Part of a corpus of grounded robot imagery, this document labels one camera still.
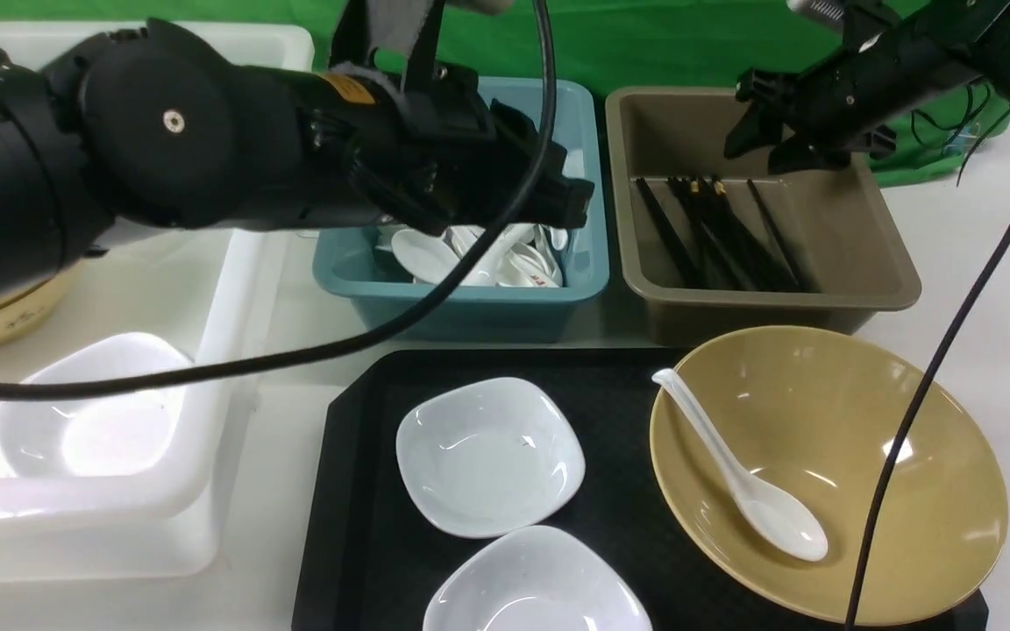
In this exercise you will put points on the green backdrop cloth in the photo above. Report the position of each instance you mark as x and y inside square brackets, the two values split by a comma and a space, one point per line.
[607, 45]

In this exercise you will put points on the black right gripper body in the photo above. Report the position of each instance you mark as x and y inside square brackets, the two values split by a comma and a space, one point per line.
[818, 118]

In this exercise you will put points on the black chopsticks bundle in bin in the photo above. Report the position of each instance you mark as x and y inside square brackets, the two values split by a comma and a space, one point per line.
[720, 252]

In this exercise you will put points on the white square dish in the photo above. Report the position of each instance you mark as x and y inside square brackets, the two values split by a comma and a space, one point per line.
[487, 458]
[102, 437]
[535, 578]

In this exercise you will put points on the white spoon pile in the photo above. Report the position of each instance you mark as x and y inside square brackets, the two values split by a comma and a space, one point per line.
[524, 255]

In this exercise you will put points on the white square dish in tub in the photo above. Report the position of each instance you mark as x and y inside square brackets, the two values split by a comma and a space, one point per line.
[102, 437]

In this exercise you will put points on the white soup spoon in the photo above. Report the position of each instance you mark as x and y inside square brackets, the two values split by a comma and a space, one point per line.
[782, 520]

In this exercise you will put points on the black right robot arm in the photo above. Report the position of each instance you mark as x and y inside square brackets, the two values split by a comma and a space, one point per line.
[943, 46]

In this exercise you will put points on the tan noodle bowl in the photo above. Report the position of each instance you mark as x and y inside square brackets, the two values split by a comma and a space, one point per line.
[815, 413]

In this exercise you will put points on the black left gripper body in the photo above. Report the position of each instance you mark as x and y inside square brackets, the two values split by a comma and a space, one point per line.
[434, 157]

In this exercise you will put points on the brown plastic bin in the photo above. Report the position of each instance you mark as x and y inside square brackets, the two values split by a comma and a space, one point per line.
[836, 223]

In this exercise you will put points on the teal plastic bin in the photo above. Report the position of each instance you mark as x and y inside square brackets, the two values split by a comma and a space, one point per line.
[347, 265]

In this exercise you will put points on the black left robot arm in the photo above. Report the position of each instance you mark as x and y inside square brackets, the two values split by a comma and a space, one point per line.
[137, 132]

